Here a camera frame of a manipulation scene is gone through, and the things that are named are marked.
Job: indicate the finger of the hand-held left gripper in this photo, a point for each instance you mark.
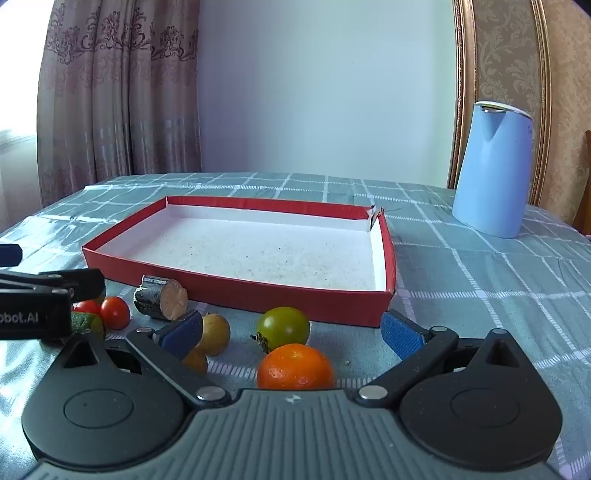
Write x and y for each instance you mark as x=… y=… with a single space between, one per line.
x=10 y=254
x=83 y=282

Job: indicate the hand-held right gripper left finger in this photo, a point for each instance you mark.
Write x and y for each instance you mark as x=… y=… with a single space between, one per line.
x=184 y=332

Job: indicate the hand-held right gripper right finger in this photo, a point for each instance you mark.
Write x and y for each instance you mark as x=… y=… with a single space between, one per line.
x=400 y=334

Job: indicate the brown round fruit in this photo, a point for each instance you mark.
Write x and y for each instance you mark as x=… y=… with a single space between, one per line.
x=217 y=334
x=197 y=362

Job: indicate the green cucumber piece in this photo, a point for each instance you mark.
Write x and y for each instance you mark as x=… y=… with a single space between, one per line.
x=85 y=323

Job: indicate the red cherry tomato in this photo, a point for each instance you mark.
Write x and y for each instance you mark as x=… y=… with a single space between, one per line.
x=87 y=308
x=114 y=313

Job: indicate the green tomato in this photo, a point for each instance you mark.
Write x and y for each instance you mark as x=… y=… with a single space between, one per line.
x=284 y=325

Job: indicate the red cardboard box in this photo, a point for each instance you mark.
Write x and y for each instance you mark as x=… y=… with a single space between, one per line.
x=254 y=258

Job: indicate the orange mandarin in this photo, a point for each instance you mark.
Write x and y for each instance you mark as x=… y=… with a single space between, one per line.
x=295 y=367

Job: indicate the light blue kettle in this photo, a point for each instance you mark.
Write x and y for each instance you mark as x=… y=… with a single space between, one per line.
x=489 y=184

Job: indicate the patterned beige curtain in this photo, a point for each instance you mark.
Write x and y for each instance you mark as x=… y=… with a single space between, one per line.
x=115 y=92

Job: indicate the brown wooden furniture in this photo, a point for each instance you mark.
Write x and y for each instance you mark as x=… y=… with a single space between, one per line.
x=582 y=184

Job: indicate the gold curved frame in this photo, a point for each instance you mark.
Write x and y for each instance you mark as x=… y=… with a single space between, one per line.
x=466 y=69

